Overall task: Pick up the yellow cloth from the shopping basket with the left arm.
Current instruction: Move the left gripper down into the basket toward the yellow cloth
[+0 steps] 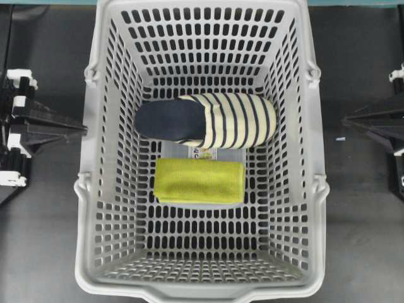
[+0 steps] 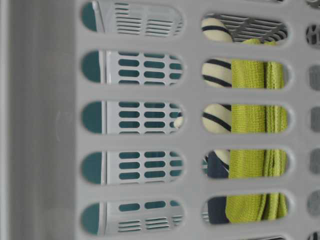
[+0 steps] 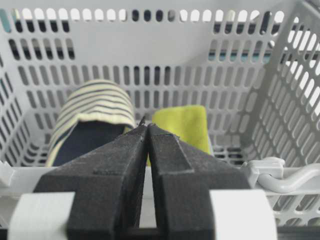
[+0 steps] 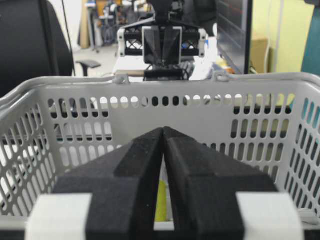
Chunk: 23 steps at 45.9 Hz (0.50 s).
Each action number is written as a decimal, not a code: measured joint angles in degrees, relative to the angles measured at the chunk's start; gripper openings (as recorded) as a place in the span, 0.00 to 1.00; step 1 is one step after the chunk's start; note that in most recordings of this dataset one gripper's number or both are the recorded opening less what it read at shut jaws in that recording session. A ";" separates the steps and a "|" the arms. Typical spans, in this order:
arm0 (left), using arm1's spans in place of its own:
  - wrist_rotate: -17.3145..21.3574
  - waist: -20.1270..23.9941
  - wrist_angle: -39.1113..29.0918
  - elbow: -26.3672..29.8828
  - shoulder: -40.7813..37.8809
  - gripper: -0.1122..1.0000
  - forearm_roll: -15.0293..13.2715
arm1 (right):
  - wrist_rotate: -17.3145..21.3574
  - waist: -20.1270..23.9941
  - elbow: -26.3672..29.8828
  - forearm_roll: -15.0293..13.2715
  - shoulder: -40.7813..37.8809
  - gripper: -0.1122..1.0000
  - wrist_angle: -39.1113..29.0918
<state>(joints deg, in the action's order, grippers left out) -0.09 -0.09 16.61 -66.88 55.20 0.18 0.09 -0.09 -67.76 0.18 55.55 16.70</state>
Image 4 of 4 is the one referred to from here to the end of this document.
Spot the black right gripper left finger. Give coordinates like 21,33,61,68
24,128,164,240

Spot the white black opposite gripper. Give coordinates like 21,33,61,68
117,19,207,82

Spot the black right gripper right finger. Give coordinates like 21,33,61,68
163,127,303,240

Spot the yellow cloth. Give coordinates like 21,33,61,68
155,180,167,222

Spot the grey plastic shopping basket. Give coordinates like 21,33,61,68
0,72,320,231

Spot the dark monitor screen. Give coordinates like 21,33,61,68
216,0,253,75

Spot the cardboard box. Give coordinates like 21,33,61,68
250,34,269,74

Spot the black office chair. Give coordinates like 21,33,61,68
0,0,101,97

